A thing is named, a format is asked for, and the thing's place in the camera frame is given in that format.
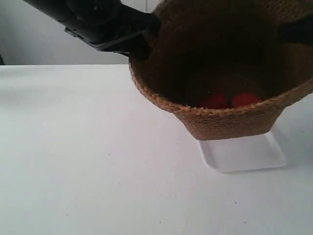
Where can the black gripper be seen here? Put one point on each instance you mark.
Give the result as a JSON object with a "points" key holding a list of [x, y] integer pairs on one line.
{"points": [[106, 25]]}

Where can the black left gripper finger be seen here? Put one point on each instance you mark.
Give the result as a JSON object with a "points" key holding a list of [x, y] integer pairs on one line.
{"points": [[298, 31]]}

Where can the brown woven basket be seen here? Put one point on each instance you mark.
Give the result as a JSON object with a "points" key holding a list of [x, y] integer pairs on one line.
{"points": [[229, 47]]}

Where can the clear plastic tray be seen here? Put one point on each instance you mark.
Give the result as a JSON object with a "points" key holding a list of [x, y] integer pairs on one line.
{"points": [[258, 152]]}

